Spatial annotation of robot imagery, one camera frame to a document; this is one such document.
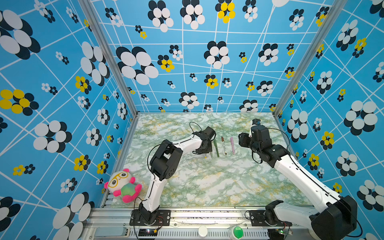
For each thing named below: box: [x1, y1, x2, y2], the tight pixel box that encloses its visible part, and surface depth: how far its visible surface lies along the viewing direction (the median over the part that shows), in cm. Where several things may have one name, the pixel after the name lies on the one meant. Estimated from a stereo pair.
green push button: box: [228, 225, 244, 240], surface depth 63 cm
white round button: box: [198, 225, 208, 238], surface depth 65 cm
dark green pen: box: [213, 139, 220, 158], surface depth 101 cm
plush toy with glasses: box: [104, 168, 142, 203], surface depth 80 cm
